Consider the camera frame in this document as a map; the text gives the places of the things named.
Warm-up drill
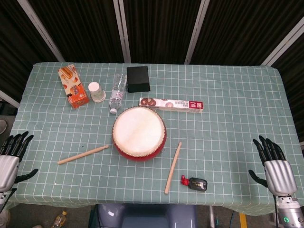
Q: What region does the green checkered tablecloth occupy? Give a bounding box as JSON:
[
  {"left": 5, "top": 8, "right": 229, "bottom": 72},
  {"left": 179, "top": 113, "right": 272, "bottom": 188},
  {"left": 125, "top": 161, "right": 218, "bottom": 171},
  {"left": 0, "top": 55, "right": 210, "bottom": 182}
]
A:
[{"left": 4, "top": 62, "right": 304, "bottom": 208}]

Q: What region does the clear plastic water bottle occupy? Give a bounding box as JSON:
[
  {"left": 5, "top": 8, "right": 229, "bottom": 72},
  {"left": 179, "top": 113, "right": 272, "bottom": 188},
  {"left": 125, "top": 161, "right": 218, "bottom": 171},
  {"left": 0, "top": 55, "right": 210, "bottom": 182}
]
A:
[{"left": 108, "top": 73, "right": 127, "bottom": 114}]

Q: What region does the long white wrap box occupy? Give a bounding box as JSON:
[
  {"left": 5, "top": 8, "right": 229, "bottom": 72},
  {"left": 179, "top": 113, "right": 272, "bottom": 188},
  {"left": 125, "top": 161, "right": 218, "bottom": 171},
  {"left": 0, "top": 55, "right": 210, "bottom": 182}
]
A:
[{"left": 138, "top": 97, "right": 205, "bottom": 113}]

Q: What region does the red drum white skin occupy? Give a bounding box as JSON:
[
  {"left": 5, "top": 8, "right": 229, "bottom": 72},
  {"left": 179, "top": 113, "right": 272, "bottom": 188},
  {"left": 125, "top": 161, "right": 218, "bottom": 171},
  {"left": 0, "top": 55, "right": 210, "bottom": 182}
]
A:
[{"left": 112, "top": 106, "right": 168, "bottom": 163}]

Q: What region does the white metal frame post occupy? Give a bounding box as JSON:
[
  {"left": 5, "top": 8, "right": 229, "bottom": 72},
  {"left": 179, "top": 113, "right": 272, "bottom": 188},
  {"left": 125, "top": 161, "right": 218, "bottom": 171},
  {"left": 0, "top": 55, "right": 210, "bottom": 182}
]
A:
[
  {"left": 262, "top": 18, "right": 304, "bottom": 66},
  {"left": 17, "top": 0, "right": 65, "bottom": 63},
  {"left": 113, "top": 0, "right": 132, "bottom": 64},
  {"left": 184, "top": 0, "right": 210, "bottom": 65}
]

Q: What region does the white paper cup stack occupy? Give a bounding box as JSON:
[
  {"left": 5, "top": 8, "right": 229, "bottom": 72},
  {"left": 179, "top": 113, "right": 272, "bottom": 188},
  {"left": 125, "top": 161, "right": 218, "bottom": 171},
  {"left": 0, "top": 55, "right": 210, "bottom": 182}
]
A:
[{"left": 88, "top": 81, "right": 106, "bottom": 103}]

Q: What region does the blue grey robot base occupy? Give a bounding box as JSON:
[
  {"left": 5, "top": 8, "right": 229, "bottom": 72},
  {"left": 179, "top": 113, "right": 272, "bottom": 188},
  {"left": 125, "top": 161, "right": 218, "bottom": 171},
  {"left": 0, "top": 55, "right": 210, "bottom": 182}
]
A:
[{"left": 89, "top": 203, "right": 211, "bottom": 228}]

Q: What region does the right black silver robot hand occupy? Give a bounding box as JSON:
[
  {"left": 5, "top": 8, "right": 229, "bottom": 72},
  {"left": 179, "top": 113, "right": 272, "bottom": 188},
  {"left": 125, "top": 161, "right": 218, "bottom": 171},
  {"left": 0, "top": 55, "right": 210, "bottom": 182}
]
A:
[{"left": 248, "top": 135, "right": 298, "bottom": 197}]

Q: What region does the wooden drumstick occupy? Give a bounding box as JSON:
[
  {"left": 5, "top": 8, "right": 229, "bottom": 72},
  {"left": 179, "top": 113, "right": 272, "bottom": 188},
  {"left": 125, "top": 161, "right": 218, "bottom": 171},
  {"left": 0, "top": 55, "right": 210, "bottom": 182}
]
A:
[
  {"left": 57, "top": 145, "right": 110, "bottom": 165},
  {"left": 164, "top": 142, "right": 182, "bottom": 194}
]

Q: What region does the yellow oil bottle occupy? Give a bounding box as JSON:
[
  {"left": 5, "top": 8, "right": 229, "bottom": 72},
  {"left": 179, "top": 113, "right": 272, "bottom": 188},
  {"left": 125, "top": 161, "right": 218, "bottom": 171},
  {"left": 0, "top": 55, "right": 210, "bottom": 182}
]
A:
[{"left": 51, "top": 210, "right": 67, "bottom": 228}]

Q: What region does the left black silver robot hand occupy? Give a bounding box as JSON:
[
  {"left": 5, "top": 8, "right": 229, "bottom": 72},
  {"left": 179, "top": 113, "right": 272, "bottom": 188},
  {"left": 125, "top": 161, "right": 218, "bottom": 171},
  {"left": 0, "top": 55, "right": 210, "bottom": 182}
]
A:
[{"left": 0, "top": 131, "right": 39, "bottom": 192}]

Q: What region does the black ink bottle red cap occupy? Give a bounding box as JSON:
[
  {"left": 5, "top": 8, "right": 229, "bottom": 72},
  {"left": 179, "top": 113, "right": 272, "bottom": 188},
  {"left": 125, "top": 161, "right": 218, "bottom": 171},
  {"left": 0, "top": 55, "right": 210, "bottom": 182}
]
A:
[{"left": 181, "top": 174, "right": 208, "bottom": 190}]

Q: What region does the black cardboard box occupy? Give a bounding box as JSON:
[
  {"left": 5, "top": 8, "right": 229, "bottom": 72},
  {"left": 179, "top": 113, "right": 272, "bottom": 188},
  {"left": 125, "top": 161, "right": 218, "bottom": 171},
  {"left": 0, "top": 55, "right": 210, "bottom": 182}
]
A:
[{"left": 126, "top": 66, "right": 151, "bottom": 93}]

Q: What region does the orange snack box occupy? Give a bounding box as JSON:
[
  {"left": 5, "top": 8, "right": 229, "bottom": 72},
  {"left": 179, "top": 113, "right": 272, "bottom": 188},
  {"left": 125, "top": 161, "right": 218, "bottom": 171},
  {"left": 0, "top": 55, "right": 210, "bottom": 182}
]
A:
[{"left": 58, "top": 66, "right": 90, "bottom": 109}]

